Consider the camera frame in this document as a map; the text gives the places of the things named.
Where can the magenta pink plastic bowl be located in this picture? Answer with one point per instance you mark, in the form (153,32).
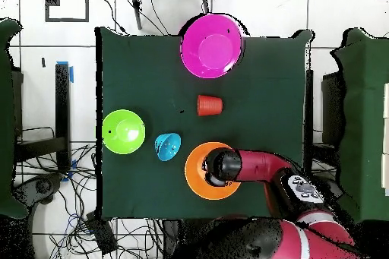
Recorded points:
(194,55)

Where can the black metal table frame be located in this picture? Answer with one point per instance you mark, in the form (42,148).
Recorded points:
(63,104)
(309,104)

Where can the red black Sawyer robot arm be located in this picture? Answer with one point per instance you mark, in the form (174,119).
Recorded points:
(258,164)

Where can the lime green plastic bowl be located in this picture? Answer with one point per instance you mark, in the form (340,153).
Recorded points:
(112,137)

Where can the white boxes stack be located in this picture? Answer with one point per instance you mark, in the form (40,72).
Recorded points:
(386,101)

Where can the orange plastic bowl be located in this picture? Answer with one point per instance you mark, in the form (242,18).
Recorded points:
(194,174)

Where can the dark green tablecloth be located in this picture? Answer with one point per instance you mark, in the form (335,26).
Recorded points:
(136,73)

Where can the blue tape strip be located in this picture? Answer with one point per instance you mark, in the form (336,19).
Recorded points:
(71,73)

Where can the small cyan plastic bowl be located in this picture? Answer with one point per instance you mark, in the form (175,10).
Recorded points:
(167,147)

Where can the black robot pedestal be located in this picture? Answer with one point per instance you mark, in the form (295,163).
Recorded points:
(171,234)

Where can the green cloth covered side table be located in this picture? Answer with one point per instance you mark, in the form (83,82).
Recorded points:
(364,58)
(6,119)

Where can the black power brick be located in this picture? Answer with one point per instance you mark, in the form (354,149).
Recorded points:
(101,234)

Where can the red-orange plastic cup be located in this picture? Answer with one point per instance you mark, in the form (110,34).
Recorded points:
(209,105)

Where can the gray pedestal foot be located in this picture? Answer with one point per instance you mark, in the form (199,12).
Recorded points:
(42,186)

